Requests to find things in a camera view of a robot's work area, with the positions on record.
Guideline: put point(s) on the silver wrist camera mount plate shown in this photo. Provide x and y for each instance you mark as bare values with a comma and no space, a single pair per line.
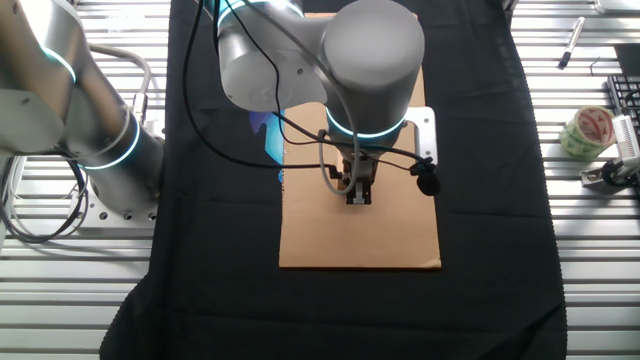
427,135

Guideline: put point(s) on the brown cardboard sheet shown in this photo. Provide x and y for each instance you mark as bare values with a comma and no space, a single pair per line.
310,240

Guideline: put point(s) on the black box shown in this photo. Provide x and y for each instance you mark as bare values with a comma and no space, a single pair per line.
627,60

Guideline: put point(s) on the small allen key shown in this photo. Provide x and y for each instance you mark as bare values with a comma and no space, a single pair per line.
591,67

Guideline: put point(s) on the grey flat device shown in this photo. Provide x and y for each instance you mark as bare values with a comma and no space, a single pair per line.
617,6

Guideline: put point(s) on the clear packing tape roll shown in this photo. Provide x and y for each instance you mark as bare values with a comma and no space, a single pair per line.
570,140

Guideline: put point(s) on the clear plastic film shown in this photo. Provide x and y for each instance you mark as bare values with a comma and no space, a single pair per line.
125,22

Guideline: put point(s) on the metal camera bracket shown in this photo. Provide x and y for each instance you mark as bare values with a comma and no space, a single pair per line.
592,177

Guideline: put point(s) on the black cloth with blue print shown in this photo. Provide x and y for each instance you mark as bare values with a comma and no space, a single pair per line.
225,250

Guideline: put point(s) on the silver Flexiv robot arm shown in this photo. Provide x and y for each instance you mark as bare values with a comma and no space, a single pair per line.
372,55

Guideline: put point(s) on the black keyboard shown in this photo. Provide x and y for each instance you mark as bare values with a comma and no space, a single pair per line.
625,92

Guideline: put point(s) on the silver camera on stand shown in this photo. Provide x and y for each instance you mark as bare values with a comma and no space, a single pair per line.
627,137

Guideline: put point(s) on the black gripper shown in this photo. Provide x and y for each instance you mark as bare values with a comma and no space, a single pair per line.
360,170

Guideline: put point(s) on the black and silver marker pen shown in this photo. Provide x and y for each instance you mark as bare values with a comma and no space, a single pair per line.
572,40

